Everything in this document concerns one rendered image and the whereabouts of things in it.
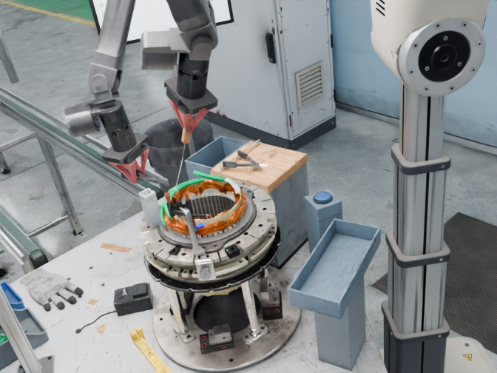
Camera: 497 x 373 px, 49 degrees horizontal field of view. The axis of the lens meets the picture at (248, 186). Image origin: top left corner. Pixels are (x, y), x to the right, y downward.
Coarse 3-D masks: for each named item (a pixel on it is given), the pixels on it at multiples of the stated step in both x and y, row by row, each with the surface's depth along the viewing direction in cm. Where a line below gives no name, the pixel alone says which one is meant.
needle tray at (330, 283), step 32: (352, 224) 122; (320, 256) 119; (352, 256) 118; (288, 288) 106; (320, 288) 111; (352, 288) 107; (320, 320) 118; (352, 320) 116; (320, 352) 124; (352, 352) 120
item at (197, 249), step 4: (184, 208) 109; (188, 212) 108; (188, 216) 108; (188, 224) 110; (192, 224) 109; (192, 228) 110; (192, 232) 110; (192, 236) 111; (192, 240) 112; (196, 240) 112; (192, 244) 113; (196, 244) 112; (192, 248) 114; (196, 248) 112; (200, 248) 114; (196, 252) 113; (200, 252) 113; (204, 252) 114
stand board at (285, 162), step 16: (224, 160) 154; (240, 160) 153; (256, 160) 151; (272, 160) 150; (288, 160) 149; (304, 160) 150; (224, 176) 148; (240, 176) 145; (256, 176) 144; (272, 176) 143; (288, 176) 146
